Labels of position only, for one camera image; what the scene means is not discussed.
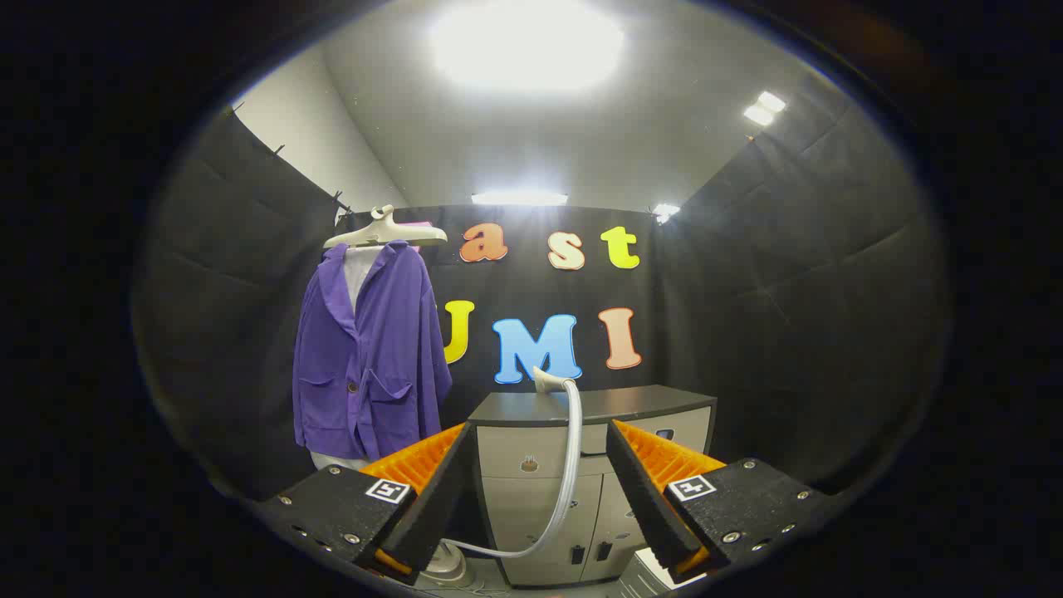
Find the white garment steamer base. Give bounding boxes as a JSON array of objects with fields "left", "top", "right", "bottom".
[{"left": 415, "top": 544, "right": 474, "bottom": 589}]

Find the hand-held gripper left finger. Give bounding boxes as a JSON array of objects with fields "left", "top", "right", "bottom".
[{"left": 256, "top": 421, "right": 476, "bottom": 586}]

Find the large ceiling light panel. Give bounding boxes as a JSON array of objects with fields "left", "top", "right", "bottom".
[{"left": 428, "top": 0, "right": 628, "bottom": 92}]

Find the white shirt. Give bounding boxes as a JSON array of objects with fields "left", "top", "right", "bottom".
[{"left": 309, "top": 245, "right": 387, "bottom": 473}]

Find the twin ceiling light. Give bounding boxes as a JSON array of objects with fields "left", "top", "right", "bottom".
[{"left": 742, "top": 90, "right": 788, "bottom": 127}]

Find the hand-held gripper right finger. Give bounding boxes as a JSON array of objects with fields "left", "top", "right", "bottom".
[{"left": 605, "top": 419, "right": 831, "bottom": 586}]

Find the grey cabinet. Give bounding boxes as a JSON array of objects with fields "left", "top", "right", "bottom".
[{"left": 468, "top": 385, "right": 717, "bottom": 589}]

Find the long ceiling strip light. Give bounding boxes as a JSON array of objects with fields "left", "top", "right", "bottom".
[{"left": 471, "top": 191, "right": 570, "bottom": 207}]

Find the purple jacket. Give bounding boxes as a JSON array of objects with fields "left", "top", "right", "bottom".
[{"left": 292, "top": 241, "right": 453, "bottom": 462}]

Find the white clothes hanger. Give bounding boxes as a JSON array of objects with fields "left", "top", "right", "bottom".
[{"left": 322, "top": 204, "right": 448, "bottom": 250}]

